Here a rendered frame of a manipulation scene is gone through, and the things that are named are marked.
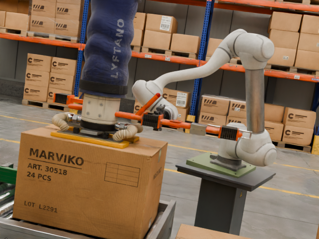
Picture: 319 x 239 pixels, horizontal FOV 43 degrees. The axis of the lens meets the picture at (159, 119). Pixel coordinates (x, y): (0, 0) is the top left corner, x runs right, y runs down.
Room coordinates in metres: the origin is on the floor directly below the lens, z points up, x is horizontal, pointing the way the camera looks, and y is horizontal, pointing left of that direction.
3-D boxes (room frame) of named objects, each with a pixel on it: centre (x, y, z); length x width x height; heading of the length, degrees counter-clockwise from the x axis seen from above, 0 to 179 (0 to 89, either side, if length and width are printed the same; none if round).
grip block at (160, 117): (1.85, 0.03, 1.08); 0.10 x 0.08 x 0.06; 170
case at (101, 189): (1.92, 0.27, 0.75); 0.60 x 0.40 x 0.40; 80
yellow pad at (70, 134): (1.80, 0.30, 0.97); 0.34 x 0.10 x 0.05; 80
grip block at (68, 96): (2.21, 0.53, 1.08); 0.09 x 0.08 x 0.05; 170
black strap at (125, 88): (1.90, 0.28, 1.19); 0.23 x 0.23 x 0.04
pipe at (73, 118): (1.90, 0.28, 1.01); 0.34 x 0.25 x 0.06; 80
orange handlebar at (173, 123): (1.98, 0.06, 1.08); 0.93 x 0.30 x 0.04; 80
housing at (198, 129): (1.82, -0.18, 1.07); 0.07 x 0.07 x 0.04; 80
